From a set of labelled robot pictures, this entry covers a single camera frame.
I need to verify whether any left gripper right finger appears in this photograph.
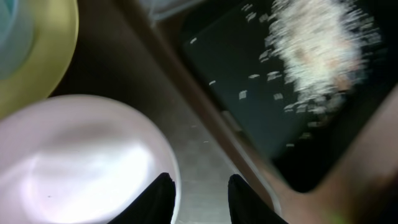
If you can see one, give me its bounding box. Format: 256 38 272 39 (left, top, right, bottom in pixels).
228 174 287 224

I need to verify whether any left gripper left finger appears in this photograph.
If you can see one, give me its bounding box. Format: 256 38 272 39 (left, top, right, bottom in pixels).
108 172 176 224

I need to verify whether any white bowl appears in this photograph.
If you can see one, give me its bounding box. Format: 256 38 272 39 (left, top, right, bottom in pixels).
1 95 182 223

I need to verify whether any rice food waste pile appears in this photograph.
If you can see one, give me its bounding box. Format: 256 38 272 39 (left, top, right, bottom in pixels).
267 1 380 103

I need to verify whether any black tray bin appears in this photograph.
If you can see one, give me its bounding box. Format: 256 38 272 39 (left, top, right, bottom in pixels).
179 1 397 193

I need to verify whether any dark brown serving tray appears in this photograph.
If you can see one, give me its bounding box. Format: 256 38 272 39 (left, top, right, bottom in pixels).
55 1 397 223

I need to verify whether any yellow plate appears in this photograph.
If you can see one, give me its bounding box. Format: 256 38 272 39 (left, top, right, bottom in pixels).
1 0 79 118

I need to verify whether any light blue bowl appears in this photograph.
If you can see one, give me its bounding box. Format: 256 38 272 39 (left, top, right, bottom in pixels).
1 0 34 80

